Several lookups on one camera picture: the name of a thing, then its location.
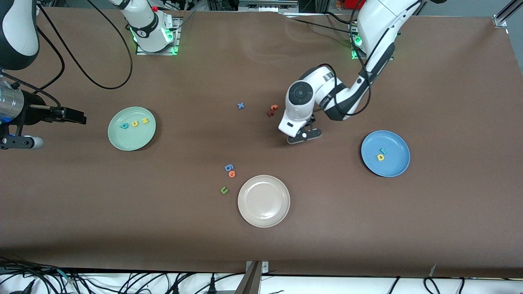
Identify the aluminium frame profile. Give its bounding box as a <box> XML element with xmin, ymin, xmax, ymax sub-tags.
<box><xmin>492</xmin><ymin>0</ymin><xmax>523</xmax><ymax>28</ymax></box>

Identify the beige plate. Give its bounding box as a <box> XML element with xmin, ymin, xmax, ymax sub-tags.
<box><xmin>237</xmin><ymin>175</ymin><xmax>291</xmax><ymax>228</ymax></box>

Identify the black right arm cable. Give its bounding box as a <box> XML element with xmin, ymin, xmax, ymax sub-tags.
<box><xmin>0</xmin><ymin>0</ymin><xmax>134</xmax><ymax>107</ymax></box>

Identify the grey power strip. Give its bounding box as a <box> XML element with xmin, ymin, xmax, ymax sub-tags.
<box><xmin>238</xmin><ymin>0</ymin><xmax>299</xmax><ymax>13</ymax></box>

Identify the black base cable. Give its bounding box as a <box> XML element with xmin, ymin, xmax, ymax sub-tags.
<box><xmin>282</xmin><ymin>12</ymin><xmax>360</xmax><ymax>36</ymax></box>

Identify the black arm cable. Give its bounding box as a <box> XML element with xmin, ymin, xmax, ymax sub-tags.
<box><xmin>0</xmin><ymin>0</ymin><xmax>134</xmax><ymax>107</ymax></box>
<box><xmin>317</xmin><ymin>0</ymin><xmax>372</xmax><ymax>117</ymax></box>

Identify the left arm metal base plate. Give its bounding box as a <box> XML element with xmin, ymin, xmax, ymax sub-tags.
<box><xmin>351</xmin><ymin>20</ymin><xmax>395</xmax><ymax>61</ymax></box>

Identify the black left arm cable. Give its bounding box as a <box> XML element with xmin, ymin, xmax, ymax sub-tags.
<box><xmin>317</xmin><ymin>0</ymin><xmax>372</xmax><ymax>117</ymax></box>

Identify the grey mount post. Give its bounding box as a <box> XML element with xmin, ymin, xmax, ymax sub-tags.
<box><xmin>234</xmin><ymin>261</ymin><xmax>262</xmax><ymax>294</ymax></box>

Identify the brown table cover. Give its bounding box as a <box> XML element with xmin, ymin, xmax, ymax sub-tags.
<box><xmin>0</xmin><ymin>6</ymin><xmax>523</xmax><ymax>278</ymax></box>

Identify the green plate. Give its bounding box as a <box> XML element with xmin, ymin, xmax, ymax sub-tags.
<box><xmin>108</xmin><ymin>107</ymin><xmax>156</xmax><ymax>151</ymax></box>

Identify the blue plate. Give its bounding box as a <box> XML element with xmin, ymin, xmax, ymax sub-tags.
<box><xmin>361</xmin><ymin>130</ymin><xmax>411</xmax><ymax>178</ymax></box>

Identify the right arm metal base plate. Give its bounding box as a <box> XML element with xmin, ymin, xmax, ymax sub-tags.
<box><xmin>136</xmin><ymin>16</ymin><xmax>182</xmax><ymax>56</ymax></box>

